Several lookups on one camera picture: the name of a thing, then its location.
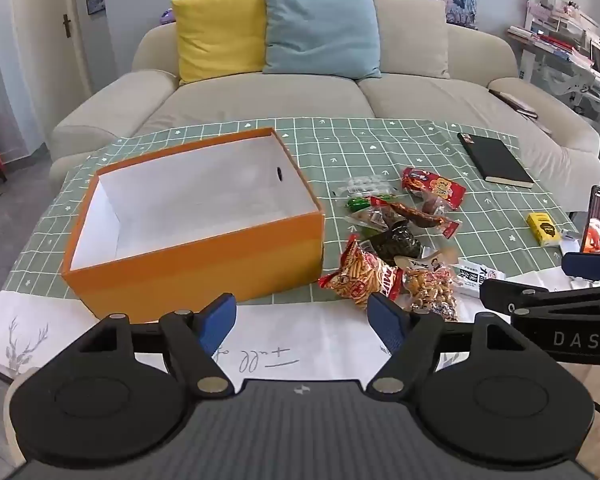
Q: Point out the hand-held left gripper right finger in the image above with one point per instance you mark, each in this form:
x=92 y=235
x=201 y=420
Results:
x=387 y=320

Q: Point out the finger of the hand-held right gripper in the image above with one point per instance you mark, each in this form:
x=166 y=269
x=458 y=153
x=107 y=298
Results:
x=530 y=297
x=592 y=264

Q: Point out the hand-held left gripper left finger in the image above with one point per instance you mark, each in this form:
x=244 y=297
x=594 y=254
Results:
x=217 y=317

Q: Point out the clear peanut packet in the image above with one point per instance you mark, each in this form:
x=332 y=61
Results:
x=430 y=290

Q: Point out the red stick snack packet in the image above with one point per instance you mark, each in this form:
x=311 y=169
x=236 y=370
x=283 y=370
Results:
x=360 y=275

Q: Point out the orange cardboard box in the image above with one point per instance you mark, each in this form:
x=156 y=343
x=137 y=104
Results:
x=205 y=265

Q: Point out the white and black carton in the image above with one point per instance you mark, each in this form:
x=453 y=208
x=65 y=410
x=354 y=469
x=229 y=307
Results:
x=475 y=277

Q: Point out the pale face print packet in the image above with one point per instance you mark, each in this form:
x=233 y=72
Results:
x=425 y=260

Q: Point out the dark green snack packet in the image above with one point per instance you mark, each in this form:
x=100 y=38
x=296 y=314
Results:
x=395 y=242

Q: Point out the clear packet of brown snack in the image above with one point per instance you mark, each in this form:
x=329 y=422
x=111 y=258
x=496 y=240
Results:
x=370 y=219

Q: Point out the red chicken leg packet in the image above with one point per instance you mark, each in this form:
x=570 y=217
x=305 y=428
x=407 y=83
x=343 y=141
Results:
x=420 y=219

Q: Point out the green sausage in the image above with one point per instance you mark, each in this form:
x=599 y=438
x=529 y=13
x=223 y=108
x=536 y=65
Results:
x=357 y=204

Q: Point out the brown egg packet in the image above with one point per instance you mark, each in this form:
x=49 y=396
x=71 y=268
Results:
x=432 y=202

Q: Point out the clear packet of white balls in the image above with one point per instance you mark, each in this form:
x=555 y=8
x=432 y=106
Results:
x=365 y=185

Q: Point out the small yellow box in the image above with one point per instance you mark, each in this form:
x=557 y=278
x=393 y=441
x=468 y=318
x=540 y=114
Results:
x=540 y=227

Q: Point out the black notebook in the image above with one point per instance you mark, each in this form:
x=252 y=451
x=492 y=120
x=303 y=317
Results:
x=497 y=160

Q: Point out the dark book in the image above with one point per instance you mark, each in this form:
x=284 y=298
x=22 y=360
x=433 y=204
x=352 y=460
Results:
x=515 y=102

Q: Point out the green checked tablecloth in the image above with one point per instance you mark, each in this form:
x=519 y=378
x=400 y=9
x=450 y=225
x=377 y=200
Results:
x=420 y=140

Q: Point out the white study desk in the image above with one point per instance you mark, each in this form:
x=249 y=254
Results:
x=580 y=75

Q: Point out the beige sofa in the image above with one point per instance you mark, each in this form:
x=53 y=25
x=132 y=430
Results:
x=280 y=100

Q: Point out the yellow pillow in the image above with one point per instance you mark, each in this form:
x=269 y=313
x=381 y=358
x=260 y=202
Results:
x=220 y=35

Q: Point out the beige back cushion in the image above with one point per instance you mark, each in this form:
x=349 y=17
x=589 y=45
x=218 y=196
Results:
x=410 y=35

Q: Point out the light blue pillow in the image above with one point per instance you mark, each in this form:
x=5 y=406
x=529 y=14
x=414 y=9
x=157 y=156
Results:
x=320 y=30

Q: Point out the purple object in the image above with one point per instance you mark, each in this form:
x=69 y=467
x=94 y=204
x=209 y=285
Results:
x=166 y=16

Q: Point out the white door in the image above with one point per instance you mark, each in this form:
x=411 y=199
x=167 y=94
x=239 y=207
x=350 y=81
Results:
x=35 y=35

